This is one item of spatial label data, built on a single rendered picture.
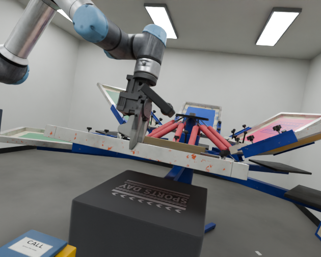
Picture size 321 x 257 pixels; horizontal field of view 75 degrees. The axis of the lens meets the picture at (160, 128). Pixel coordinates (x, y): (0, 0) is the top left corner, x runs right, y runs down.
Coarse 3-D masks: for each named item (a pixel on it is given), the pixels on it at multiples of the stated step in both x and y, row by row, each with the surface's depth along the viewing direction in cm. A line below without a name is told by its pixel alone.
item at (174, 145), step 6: (144, 138) 118; (150, 138) 117; (156, 138) 116; (150, 144) 116; (156, 144) 116; (162, 144) 115; (168, 144) 114; (174, 144) 114; (180, 144) 113; (186, 144) 112; (180, 150) 112; (186, 150) 112; (192, 150) 111; (198, 150) 111; (204, 150) 110
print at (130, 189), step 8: (128, 184) 94; (136, 184) 96; (144, 184) 98; (112, 192) 82; (120, 192) 83; (128, 192) 85; (136, 192) 86; (144, 192) 88; (152, 192) 89; (160, 192) 91; (168, 192) 92; (176, 192) 94; (136, 200) 78; (144, 200) 79; (152, 200) 81; (160, 200) 82; (168, 200) 83; (176, 200) 84; (184, 200) 86; (168, 208) 76; (176, 208) 77; (184, 208) 78
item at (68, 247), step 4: (64, 248) 46; (68, 248) 47; (72, 248) 47; (60, 252) 45; (64, 252) 45; (68, 252) 45; (72, 252) 46; (56, 256) 44; (60, 256) 44; (64, 256) 44; (68, 256) 45; (72, 256) 46
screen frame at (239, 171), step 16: (48, 128) 63; (64, 128) 62; (96, 144) 59; (112, 144) 58; (128, 144) 57; (144, 144) 56; (160, 160) 55; (176, 160) 54; (192, 160) 53; (208, 160) 52; (224, 160) 51; (240, 176) 50
